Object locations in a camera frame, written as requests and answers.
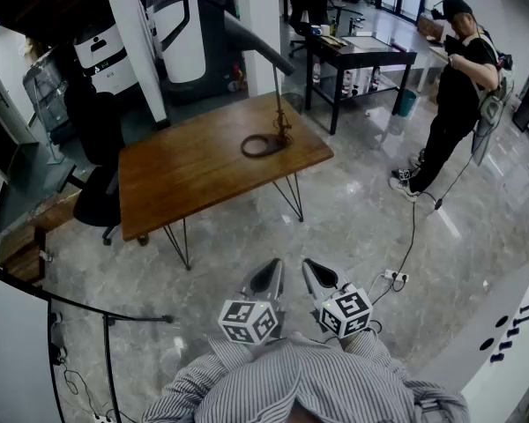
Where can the cardboard box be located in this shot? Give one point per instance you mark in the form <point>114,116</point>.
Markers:
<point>429,25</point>

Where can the white and black robot kiosk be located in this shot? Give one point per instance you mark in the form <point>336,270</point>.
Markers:
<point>106,55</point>

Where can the plastic bottle with red label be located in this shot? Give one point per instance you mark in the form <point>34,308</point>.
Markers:
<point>317,73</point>

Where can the person's striped shirt torso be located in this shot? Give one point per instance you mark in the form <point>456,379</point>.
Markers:
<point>300,381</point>

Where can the green glass bottle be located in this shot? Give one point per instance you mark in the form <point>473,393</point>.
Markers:
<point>333,27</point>

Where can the spare hand-held gripper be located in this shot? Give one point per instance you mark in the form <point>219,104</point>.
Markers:
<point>404,175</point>

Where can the black mesh waste bin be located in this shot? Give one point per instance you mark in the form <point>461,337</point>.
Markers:
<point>296,103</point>

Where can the person's left forearm striped sleeve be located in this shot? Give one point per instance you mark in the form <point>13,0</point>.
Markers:
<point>194,377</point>

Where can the wooden step block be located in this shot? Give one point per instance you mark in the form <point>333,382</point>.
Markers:
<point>24,254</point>

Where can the dark glass side table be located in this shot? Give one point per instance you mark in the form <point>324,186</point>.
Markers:
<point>31,183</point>

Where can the black office chair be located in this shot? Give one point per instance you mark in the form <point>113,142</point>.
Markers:
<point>94,148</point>

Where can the wooden table with black legs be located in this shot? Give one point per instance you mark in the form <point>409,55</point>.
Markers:
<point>194,170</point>

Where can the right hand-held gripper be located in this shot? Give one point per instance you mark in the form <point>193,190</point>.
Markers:
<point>346,313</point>

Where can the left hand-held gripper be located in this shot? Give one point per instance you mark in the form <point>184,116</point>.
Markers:
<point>247,320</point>

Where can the white cabinet with black holes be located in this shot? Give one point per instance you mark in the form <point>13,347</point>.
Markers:
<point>502,351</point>

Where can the black swivel chair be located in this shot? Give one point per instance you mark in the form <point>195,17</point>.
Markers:
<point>306,11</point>

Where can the teal waste bin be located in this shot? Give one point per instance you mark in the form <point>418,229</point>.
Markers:
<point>407,103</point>

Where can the black desk lamp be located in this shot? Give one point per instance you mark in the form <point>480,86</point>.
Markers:
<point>277,104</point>

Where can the small white power strip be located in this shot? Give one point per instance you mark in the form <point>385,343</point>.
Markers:
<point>102,419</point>

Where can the red bottles group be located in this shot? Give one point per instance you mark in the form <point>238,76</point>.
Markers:
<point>236,79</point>

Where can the white table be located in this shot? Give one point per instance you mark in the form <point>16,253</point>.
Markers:
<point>432,60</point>

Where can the white board panel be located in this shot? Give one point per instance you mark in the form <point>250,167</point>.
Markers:
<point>13,351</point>

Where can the person's right forearm striped sleeve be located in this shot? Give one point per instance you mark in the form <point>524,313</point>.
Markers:
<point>388,368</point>

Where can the black tripod stand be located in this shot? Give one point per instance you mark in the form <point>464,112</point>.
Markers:
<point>108,346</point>

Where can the black-framed work table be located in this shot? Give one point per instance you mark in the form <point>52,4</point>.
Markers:
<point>361,60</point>

